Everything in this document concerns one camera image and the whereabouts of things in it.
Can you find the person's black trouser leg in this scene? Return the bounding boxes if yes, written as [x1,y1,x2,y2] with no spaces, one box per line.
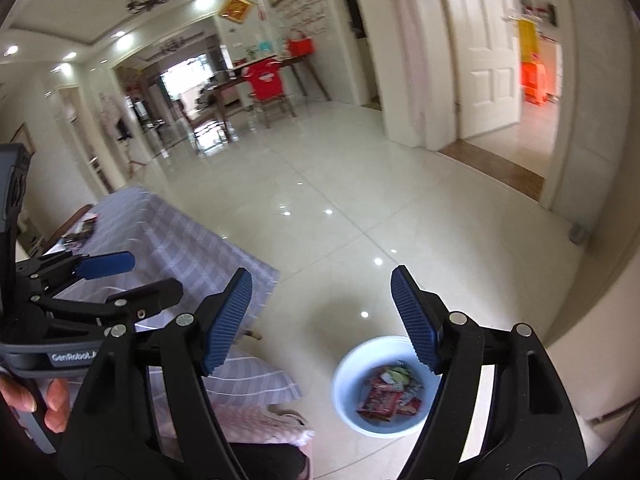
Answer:
[230,442,311,480]

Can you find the coat stand with clothes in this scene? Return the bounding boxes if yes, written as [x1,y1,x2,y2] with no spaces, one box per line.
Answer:
[100,92,146,181]

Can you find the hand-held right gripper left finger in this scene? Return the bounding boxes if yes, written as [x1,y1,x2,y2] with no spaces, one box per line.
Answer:
[57,267,253,480]

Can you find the red gift bag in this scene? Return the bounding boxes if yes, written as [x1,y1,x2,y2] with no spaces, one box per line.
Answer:
[286,27,317,58]

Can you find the white panel door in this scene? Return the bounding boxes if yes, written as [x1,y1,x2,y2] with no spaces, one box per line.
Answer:
[435,0,521,141]

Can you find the pink checked cloth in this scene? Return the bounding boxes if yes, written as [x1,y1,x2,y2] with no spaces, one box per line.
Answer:
[150,400,316,448]

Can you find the small red snack packet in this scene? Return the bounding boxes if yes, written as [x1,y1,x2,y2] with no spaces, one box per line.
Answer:
[395,394,425,417]

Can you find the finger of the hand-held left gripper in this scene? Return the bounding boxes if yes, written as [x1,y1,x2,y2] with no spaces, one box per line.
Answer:
[30,277,184,335]
[15,251,136,288]

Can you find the person's left hand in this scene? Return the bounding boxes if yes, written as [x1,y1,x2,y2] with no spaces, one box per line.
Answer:
[0,374,72,432]

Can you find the white plastic waste bin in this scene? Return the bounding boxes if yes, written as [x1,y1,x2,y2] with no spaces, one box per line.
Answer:
[332,336,443,438]

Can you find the large red snack packet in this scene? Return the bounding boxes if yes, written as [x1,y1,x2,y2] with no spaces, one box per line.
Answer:
[356,379,402,423]

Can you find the gold red diamond wall hanging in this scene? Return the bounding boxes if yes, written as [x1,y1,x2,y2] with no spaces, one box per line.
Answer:
[219,0,251,25]

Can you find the green white wrapper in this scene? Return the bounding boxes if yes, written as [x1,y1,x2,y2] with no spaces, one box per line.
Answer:
[381,365,418,391]

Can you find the orange plastic stool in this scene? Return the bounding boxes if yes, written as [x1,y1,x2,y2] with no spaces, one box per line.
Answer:
[520,60,548,106]

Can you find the plain wooden chair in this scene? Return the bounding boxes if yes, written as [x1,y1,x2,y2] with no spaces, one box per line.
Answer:
[177,95,236,153]

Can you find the group of paper wall certificates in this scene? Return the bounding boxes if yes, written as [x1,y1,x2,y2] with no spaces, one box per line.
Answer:
[272,0,328,36]

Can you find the purple checked tablecloth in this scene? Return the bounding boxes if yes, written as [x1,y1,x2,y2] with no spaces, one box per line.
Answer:
[15,187,303,406]

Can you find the wooden dining table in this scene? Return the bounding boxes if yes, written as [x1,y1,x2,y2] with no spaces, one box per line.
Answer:
[200,55,331,126]

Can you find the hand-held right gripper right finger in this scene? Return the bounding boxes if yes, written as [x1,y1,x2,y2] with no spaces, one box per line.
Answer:
[390,265,588,480]

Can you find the wooden chair with red cover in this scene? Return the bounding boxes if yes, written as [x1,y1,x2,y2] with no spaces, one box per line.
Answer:
[241,57,297,128]

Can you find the pink floral door curtain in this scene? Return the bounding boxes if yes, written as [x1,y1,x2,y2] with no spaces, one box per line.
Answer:
[392,0,436,148]

